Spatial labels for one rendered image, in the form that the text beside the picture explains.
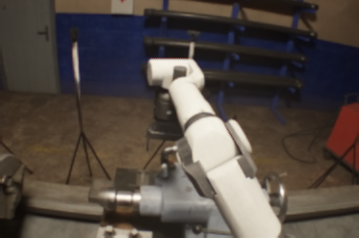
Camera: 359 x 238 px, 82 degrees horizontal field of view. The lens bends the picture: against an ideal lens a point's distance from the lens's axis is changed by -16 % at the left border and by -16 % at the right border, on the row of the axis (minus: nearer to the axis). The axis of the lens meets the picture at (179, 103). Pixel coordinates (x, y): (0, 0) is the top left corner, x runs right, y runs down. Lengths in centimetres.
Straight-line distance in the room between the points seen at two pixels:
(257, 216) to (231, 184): 8
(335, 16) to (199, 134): 426
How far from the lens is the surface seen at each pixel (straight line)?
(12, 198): 108
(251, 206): 44
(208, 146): 44
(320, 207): 153
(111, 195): 90
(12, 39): 437
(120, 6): 354
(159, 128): 69
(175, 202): 84
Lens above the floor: 181
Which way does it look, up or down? 27 degrees down
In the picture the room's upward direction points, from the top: 7 degrees clockwise
